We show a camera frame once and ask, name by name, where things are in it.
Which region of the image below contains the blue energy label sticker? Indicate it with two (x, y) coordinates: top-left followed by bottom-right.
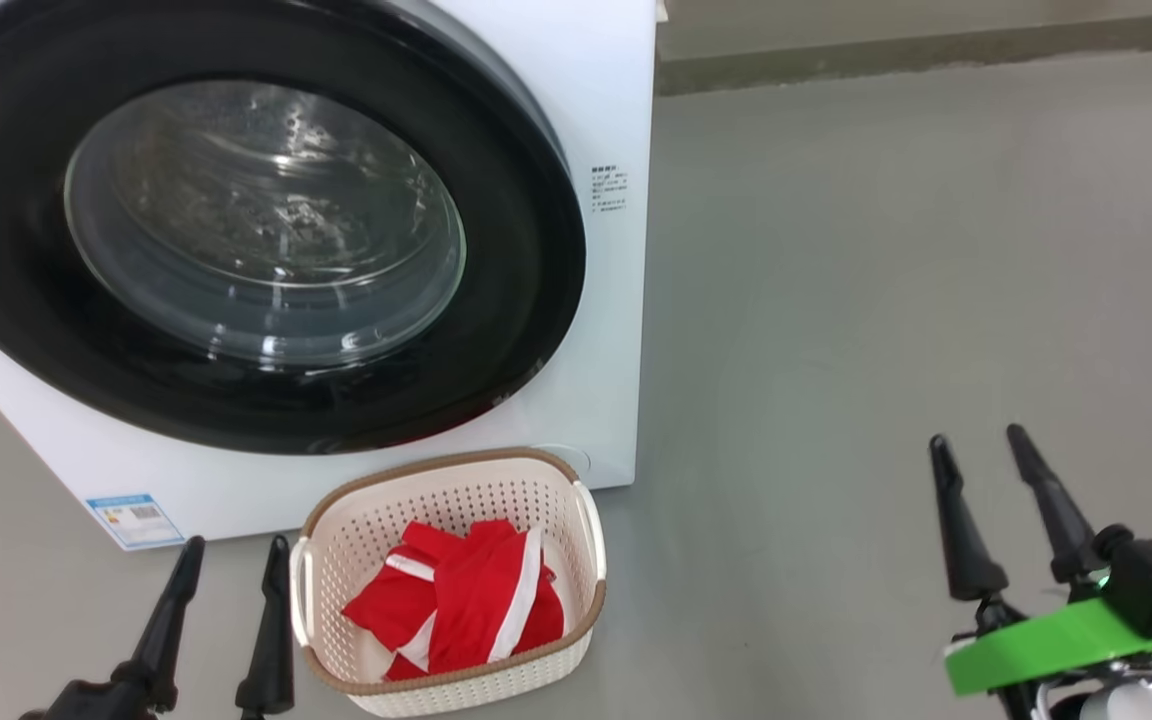
(86, 493), (185, 551)

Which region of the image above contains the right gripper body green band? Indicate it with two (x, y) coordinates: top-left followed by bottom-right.
(944, 596), (1152, 698)

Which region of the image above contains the red and white garment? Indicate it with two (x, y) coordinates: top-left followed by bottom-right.
(341, 520), (565, 683)

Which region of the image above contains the white front-load washing machine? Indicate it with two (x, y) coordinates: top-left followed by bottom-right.
(0, 0), (659, 553)

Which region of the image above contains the grey skirting board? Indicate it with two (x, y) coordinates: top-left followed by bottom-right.
(656, 12), (1152, 98)

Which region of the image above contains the round white drain filter cover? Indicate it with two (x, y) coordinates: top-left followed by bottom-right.
(531, 443), (592, 479)

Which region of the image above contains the stainless steel washing machine drum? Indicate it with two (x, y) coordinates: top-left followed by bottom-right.
(64, 80), (467, 369)

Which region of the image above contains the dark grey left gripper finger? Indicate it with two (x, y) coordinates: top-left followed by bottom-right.
(131, 536), (205, 713)
(236, 534), (295, 719)

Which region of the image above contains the cream perforated basket brown rim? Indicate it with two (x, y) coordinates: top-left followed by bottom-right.
(289, 448), (607, 719)

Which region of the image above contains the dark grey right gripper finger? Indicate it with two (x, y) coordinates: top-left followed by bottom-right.
(929, 434), (1009, 601)
(1006, 424), (1097, 584)

